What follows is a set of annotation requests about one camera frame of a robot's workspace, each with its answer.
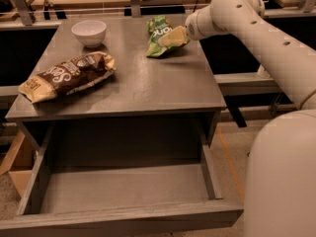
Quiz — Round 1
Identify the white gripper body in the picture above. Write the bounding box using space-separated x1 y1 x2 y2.
185 6 227 40

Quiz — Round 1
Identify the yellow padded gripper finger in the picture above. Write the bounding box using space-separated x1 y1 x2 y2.
158 26 187 47

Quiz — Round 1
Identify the green rice chip bag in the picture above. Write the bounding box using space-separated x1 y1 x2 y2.
146 15 190 58

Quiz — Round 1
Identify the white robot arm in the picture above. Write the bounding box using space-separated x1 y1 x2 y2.
185 0 316 237

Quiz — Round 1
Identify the brown chip bag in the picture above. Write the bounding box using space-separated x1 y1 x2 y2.
18 51 117 104

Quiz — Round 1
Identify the open grey top drawer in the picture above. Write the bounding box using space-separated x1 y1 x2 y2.
1 123 243 237

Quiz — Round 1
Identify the grey cabinet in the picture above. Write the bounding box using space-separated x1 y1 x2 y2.
6 16 226 141

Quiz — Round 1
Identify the grey side bench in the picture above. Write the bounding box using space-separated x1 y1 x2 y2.
215 72 281 96

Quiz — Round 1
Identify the white bowl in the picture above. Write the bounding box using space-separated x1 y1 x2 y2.
71 20 107 47

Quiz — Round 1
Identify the metal railing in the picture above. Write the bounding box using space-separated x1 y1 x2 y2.
0 0 316 28

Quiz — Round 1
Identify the cardboard box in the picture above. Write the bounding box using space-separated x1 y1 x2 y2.
0 131 37 197

